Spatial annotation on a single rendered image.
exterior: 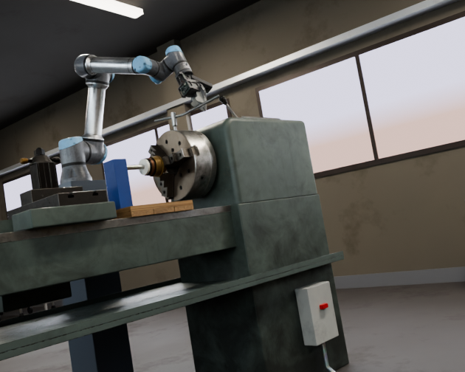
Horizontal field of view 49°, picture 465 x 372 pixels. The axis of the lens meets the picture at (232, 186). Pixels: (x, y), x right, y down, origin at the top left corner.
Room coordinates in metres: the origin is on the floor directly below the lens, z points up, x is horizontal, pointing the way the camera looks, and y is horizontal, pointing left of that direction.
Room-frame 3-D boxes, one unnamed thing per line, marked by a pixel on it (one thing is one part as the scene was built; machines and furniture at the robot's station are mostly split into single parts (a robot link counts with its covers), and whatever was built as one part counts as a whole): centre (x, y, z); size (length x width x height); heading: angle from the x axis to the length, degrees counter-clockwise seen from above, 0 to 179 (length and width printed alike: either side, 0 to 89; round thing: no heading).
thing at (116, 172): (2.05, 0.45, 1.00); 0.08 x 0.06 x 0.23; 45
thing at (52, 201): (1.87, 0.65, 0.95); 0.43 x 0.18 x 0.04; 45
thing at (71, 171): (2.48, 0.75, 1.15); 0.15 x 0.15 x 0.10
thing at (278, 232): (2.59, -0.05, 0.43); 0.60 x 0.48 x 0.86; 135
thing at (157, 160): (2.18, 0.32, 1.08); 0.09 x 0.09 x 0.09; 45
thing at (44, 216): (1.84, 0.70, 0.90); 0.53 x 0.30 x 0.06; 45
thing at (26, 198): (1.93, 0.68, 1.00); 0.20 x 0.10 x 0.05; 135
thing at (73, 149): (2.49, 0.75, 1.27); 0.13 x 0.12 x 0.14; 154
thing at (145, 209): (2.10, 0.40, 0.89); 0.36 x 0.30 x 0.04; 45
